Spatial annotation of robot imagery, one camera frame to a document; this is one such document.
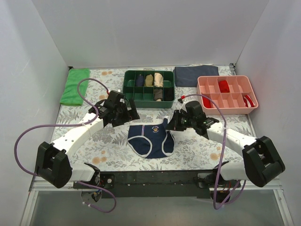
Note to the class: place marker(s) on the navy white-trimmed underwear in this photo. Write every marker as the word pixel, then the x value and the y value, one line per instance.
pixel 151 141

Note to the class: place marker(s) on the aluminium frame rail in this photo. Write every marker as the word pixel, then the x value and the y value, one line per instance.
pixel 252 206

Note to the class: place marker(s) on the rolled cream underwear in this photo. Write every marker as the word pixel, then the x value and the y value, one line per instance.
pixel 158 80

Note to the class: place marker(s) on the rolled black underwear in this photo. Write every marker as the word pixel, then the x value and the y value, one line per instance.
pixel 168 94

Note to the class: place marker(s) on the rolled red underwear left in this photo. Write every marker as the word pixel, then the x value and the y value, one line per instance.
pixel 206 102

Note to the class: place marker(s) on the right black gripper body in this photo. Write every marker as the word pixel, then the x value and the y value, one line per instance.
pixel 176 122

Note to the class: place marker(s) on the dark blue folded cloth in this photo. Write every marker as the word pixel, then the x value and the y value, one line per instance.
pixel 187 76

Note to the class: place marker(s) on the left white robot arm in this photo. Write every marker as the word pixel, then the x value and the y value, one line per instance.
pixel 53 160

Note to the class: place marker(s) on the rolled red underwear top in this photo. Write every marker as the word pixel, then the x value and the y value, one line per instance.
pixel 224 87

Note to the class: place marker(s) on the rolled navy underwear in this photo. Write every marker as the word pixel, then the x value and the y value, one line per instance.
pixel 139 81

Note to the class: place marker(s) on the rolled grey brown underwear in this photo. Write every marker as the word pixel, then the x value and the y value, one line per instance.
pixel 158 94

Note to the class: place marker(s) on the green divided organizer tray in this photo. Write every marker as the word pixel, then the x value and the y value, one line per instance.
pixel 144 96

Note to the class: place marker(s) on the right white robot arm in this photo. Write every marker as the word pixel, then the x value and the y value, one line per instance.
pixel 261 161

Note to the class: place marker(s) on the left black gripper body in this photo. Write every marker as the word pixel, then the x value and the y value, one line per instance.
pixel 128 110

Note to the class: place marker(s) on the pink divided organizer tray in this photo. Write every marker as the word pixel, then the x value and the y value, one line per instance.
pixel 229 103

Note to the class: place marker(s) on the red white striped underwear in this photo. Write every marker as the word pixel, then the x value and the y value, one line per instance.
pixel 248 101

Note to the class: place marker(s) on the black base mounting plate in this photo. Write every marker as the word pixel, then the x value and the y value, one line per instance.
pixel 168 183

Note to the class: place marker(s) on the rolled tan underwear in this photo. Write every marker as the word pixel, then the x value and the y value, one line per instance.
pixel 148 81

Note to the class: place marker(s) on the green folded towel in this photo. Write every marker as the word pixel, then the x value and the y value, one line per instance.
pixel 70 95

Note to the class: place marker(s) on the rolled red underwear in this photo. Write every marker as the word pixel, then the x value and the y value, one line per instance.
pixel 224 87
pixel 206 102

